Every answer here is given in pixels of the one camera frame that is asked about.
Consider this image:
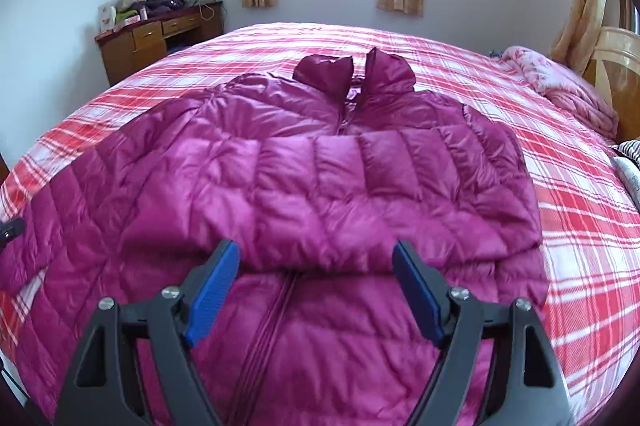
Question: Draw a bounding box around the long beige curtain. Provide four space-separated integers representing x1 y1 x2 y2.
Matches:
550 0 623 74

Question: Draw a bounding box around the wooden desk with drawers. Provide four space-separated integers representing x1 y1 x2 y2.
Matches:
95 0 224 88

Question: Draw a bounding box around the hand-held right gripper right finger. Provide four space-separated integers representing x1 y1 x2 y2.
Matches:
391 240 576 426

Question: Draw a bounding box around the pink pillow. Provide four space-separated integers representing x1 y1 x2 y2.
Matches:
492 45 621 139

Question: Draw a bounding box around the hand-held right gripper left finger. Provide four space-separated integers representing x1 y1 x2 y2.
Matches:
54 239 242 426

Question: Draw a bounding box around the white red-printed plastic bag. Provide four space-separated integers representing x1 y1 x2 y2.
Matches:
98 3 119 33

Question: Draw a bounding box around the wooden headboard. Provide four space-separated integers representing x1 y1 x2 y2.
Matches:
582 26 640 144

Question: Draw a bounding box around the bed with red plaid sheet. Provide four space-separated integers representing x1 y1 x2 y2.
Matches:
0 22 640 426

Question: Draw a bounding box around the dark purple clothes pile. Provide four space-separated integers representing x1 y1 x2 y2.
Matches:
145 0 185 16

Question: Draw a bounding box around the grey striped pillow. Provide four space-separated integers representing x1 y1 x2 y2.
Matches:
611 139 640 209

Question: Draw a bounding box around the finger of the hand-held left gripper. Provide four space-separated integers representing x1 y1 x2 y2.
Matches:
0 216 27 244

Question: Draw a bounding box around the magenta down jacket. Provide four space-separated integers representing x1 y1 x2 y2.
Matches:
0 47 551 426

